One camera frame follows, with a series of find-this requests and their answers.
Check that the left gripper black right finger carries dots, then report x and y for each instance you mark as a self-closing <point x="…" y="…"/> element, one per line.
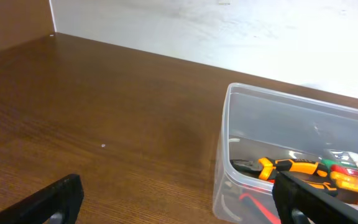
<point x="299" y="202"/>

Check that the orange black long-nose pliers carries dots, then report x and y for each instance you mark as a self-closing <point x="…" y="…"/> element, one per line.
<point x="267" y="169"/>

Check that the small red-handled pliers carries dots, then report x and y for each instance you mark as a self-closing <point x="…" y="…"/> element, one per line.
<point x="253" y="211"/>

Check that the clear screwdriver bit case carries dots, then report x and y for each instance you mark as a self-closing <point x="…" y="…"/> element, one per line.
<point x="343" y="168"/>

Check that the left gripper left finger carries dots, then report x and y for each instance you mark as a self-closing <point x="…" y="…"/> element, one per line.
<point x="59" y="202"/>

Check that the clear plastic container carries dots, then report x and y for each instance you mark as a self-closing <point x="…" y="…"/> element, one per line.
<point x="258" y="123"/>

